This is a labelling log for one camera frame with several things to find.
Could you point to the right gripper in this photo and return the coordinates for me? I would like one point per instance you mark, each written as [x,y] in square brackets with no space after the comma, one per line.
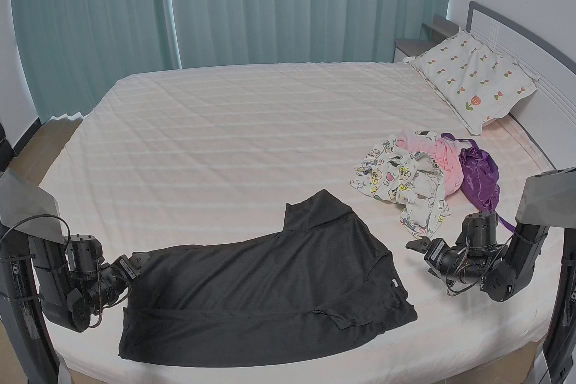
[443,263]

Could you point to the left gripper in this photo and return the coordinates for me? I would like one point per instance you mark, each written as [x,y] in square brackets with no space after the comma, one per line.
[127,267]

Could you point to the black T-shirt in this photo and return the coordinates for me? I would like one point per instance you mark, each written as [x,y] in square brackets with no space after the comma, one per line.
[252,296]

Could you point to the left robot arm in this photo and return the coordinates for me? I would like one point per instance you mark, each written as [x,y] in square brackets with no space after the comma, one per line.
[58,305]

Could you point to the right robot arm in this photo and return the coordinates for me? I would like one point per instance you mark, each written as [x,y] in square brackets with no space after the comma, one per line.
[504,278]

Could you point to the bed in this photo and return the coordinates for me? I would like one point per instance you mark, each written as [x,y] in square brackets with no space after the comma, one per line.
[225,125]

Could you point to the white printed pyjama top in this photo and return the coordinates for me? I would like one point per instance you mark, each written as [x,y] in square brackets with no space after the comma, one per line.
[418,211]

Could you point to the pink garment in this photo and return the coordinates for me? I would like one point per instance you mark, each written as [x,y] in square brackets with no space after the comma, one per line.
[447,168]

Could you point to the purple garment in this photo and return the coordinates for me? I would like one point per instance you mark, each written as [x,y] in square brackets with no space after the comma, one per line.
[479,179]

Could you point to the white printed pillow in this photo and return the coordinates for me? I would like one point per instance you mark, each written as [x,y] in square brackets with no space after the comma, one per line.
[477,76]

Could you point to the grey bedside table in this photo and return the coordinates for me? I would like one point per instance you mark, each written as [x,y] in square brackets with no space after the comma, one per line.
[407,49]

